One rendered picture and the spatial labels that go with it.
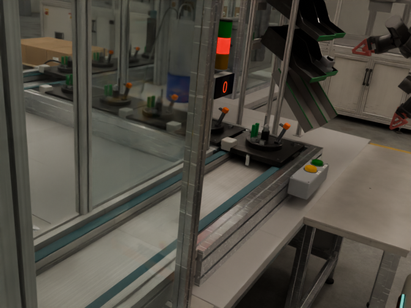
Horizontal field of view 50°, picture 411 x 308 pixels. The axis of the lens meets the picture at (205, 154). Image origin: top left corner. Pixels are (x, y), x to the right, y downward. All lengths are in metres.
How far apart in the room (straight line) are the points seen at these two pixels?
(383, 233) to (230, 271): 0.54
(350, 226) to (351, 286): 1.27
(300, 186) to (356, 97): 4.34
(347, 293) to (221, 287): 1.62
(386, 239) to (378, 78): 4.33
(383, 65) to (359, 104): 0.52
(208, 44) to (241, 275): 0.62
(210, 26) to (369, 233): 0.92
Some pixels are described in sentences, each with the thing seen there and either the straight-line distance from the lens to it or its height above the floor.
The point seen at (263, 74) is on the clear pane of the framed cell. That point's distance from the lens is 3.05.
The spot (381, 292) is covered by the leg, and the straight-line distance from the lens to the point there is 1.54.
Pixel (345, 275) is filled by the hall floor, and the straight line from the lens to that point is 2.78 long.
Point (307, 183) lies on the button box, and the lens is 1.44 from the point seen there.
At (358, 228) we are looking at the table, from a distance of 1.46.
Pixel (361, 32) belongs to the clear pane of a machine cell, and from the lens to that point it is 5.65.
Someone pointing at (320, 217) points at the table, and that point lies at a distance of 1.46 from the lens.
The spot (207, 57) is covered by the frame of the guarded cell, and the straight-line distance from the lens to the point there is 0.73.
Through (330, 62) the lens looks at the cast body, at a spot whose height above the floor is 1.25.
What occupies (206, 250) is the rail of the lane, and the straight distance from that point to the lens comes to 1.04.
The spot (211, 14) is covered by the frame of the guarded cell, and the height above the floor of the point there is 1.48.
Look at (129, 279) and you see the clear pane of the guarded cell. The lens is 0.76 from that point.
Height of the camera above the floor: 1.54
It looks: 22 degrees down
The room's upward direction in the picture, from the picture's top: 6 degrees clockwise
